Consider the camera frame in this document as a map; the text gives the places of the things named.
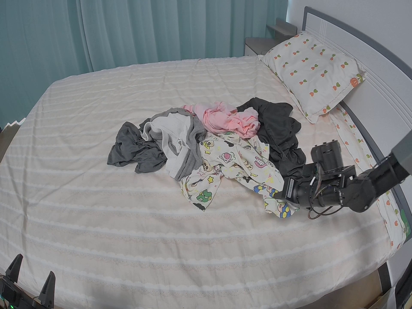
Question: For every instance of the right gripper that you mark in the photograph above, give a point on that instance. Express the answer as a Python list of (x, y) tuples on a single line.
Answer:
[(297, 193)]

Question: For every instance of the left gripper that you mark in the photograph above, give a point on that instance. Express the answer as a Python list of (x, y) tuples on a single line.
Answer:
[(13, 296)]

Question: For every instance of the white printed pyjama top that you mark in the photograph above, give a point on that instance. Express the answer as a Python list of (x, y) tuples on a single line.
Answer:
[(231, 159)]

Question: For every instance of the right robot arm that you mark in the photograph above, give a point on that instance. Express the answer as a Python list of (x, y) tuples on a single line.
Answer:
[(360, 191)]

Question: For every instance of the bed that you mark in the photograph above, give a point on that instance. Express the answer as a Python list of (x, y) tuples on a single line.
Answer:
[(128, 220)]

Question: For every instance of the black garment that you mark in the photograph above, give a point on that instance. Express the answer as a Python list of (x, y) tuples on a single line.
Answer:
[(276, 130)]

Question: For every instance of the pink garment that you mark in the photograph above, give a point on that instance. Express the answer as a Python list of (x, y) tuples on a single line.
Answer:
[(225, 121)]

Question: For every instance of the white printed pillow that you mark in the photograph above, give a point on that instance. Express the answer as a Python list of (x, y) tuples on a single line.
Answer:
[(315, 72)]

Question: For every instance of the grey and white garment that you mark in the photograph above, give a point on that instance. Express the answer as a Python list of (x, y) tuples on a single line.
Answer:
[(167, 130)]

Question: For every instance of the grey bedside table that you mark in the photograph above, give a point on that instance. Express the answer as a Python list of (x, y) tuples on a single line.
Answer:
[(257, 45)]

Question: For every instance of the dark grey garment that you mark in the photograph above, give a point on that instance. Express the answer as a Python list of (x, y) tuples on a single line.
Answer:
[(128, 146)]

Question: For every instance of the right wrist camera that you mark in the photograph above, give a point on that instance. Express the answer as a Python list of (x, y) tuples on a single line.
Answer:
[(309, 172)]

